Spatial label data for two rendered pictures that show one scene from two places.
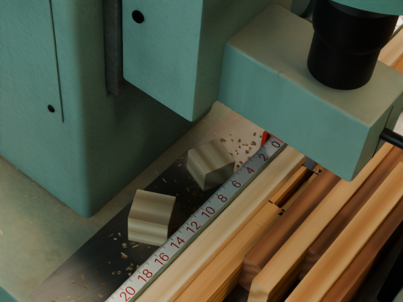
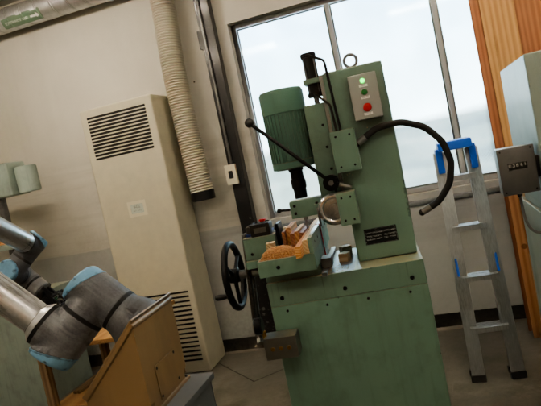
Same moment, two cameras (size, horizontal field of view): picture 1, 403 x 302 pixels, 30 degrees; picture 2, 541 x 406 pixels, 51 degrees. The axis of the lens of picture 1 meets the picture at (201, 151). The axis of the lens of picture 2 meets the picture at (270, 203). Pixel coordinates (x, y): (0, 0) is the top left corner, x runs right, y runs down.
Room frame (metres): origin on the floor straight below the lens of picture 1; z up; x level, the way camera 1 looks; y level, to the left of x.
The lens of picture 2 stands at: (2.48, -1.09, 1.25)
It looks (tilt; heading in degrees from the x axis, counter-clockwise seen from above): 4 degrees down; 157
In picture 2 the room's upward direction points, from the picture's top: 12 degrees counter-clockwise
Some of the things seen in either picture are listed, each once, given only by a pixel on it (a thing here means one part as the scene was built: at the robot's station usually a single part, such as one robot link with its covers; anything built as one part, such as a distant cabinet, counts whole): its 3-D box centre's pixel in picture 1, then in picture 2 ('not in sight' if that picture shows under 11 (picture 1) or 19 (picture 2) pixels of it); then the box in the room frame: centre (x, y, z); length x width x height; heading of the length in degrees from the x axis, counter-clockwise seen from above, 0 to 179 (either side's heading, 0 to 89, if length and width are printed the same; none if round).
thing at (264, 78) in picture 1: (308, 94); (308, 208); (0.44, -0.08, 1.03); 0.14 x 0.07 x 0.09; 56
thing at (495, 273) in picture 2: not in sight; (474, 257); (0.30, 0.82, 0.58); 0.27 x 0.25 x 1.16; 144
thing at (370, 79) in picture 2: not in sight; (365, 97); (0.72, 0.09, 1.40); 0.10 x 0.06 x 0.16; 56
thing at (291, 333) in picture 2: not in sight; (282, 344); (0.57, -0.36, 0.58); 0.12 x 0.08 x 0.08; 56
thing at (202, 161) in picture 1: (210, 165); (344, 256); (0.52, -0.01, 0.82); 0.04 x 0.04 x 0.03; 36
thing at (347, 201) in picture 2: not in sight; (348, 207); (0.66, -0.03, 1.02); 0.09 x 0.07 x 0.12; 146
